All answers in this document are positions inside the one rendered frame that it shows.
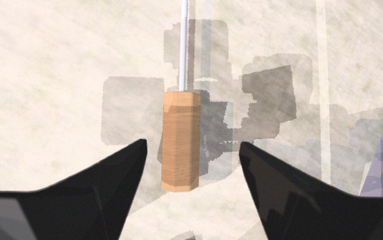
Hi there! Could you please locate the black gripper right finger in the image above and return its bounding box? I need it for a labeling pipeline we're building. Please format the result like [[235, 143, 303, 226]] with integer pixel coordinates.
[[239, 141, 383, 240]]

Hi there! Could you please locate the wooden-handled tool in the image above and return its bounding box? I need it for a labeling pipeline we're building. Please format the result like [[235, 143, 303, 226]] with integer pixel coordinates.
[[161, 0, 201, 193]]

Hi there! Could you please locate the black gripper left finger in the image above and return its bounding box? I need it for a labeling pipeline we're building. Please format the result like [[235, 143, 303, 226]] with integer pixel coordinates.
[[0, 139, 147, 240]]

